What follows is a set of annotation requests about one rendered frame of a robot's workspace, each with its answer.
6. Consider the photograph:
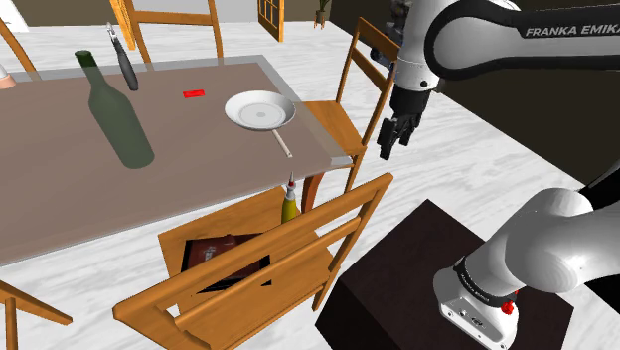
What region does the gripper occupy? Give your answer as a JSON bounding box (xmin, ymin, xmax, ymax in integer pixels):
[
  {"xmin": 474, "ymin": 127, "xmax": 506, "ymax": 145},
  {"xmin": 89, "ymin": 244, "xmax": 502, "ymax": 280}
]
[{"xmin": 376, "ymin": 86, "xmax": 433, "ymax": 161}]

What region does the wooden chair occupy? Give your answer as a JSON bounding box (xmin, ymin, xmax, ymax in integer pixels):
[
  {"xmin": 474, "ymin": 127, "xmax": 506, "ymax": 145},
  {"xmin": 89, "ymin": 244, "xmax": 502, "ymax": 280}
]
[
  {"xmin": 301, "ymin": 16, "xmax": 403, "ymax": 215},
  {"xmin": 109, "ymin": 0, "xmax": 225, "ymax": 65},
  {"xmin": 0, "ymin": 17, "xmax": 38, "ymax": 75},
  {"xmin": 0, "ymin": 278, "xmax": 74, "ymax": 350},
  {"xmin": 111, "ymin": 172, "xmax": 394, "ymax": 350}
]

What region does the yellow squeeze bottle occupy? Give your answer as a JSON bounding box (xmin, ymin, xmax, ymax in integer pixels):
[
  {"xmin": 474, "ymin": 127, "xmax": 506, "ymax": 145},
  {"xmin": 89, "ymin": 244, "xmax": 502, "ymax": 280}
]
[{"xmin": 281, "ymin": 172, "xmax": 299, "ymax": 225}]

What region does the dark robot stand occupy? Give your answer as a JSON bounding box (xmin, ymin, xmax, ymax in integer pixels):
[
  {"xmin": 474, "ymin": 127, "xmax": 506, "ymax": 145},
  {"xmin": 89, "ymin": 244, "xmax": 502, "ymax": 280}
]
[{"xmin": 314, "ymin": 198, "xmax": 575, "ymax": 350}]

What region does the white frying pan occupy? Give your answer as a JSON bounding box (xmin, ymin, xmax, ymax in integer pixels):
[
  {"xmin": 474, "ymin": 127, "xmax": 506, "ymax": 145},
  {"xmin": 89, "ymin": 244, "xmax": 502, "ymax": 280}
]
[{"xmin": 224, "ymin": 89, "xmax": 298, "ymax": 159}]

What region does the potted plant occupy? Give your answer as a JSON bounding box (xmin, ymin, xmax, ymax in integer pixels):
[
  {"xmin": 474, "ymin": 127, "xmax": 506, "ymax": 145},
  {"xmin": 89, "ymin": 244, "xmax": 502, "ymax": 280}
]
[{"xmin": 313, "ymin": 0, "xmax": 334, "ymax": 30}]

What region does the wooden door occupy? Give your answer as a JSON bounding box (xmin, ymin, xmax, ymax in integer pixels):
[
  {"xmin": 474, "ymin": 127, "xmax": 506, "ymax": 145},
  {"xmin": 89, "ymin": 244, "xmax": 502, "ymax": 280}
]
[{"xmin": 257, "ymin": 0, "xmax": 286, "ymax": 44}]

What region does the dark red book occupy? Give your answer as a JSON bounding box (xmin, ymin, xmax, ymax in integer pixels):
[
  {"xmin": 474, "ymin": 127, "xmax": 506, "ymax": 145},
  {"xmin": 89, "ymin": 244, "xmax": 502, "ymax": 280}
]
[{"xmin": 181, "ymin": 234, "xmax": 272, "ymax": 294}]

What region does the dark green glass bottle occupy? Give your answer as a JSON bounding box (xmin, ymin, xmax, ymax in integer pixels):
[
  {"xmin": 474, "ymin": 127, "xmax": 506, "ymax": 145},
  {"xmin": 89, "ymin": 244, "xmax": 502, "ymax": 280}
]
[{"xmin": 74, "ymin": 49, "xmax": 156, "ymax": 170}]

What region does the grey-brown dining table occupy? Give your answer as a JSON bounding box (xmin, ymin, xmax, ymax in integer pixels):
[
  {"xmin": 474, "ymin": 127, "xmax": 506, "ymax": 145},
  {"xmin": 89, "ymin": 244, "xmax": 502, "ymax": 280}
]
[{"xmin": 0, "ymin": 54, "xmax": 355, "ymax": 267}]

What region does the pink rounded object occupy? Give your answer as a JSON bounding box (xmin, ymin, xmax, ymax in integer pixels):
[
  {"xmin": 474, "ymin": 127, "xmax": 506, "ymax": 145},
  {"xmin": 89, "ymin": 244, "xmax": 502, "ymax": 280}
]
[{"xmin": 0, "ymin": 65, "xmax": 18, "ymax": 90}]

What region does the black-handled peeler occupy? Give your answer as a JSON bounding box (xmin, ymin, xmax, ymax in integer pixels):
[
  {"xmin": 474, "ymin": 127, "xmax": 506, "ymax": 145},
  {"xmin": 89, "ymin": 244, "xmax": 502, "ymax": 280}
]
[{"xmin": 105, "ymin": 21, "xmax": 140, "ymax": 92}]

